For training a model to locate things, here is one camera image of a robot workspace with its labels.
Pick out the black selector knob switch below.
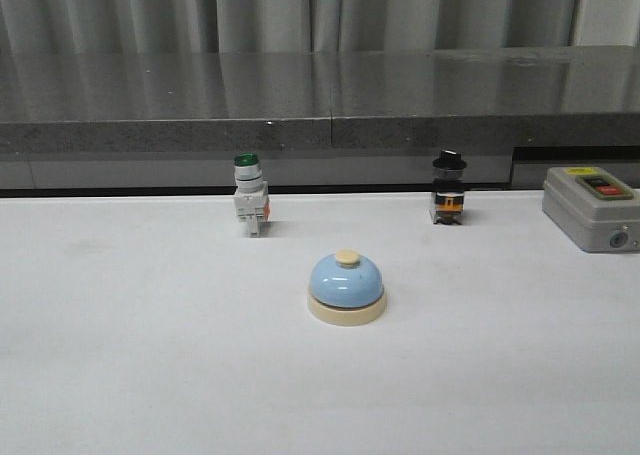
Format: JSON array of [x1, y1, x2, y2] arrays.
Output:
[[430, 150, 467, 225]]

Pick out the grey start stop switch box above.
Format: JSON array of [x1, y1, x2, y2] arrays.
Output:
[[542, 166, 639, 253]]

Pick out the blue and cream desk bell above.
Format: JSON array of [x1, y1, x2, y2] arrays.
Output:
[[307, 249, 387, 326]]

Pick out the grey curtain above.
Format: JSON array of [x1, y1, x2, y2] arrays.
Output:
[[1, 0, 639, 55]]

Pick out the green push button switch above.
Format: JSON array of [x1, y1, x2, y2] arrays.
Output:
[[234, 153, 270, 236]]

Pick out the grey granite counter ledge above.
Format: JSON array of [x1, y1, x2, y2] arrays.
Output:
[[1, 46, 639, 194]]

